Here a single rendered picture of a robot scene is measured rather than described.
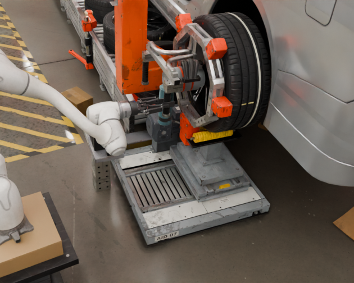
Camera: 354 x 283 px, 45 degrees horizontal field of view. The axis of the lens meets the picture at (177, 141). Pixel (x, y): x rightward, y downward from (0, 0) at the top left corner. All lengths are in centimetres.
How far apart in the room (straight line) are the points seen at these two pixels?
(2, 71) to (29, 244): 82
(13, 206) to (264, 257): 143
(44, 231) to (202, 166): 110
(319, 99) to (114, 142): 92
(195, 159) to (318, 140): 108
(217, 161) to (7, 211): 137
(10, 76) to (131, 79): 118
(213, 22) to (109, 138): 82
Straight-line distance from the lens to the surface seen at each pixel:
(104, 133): 197
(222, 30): 224
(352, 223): 302
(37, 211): 227
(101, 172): 279
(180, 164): 287
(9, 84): 178
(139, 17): 264
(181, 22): 247
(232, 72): 216
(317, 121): 194
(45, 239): 214
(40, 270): 217
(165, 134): 288
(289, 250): 272
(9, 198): 204
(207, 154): 276
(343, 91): 180
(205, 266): 253
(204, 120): 232
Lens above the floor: 204
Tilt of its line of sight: 38 degrees down
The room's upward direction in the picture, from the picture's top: 5 degrees clockwise
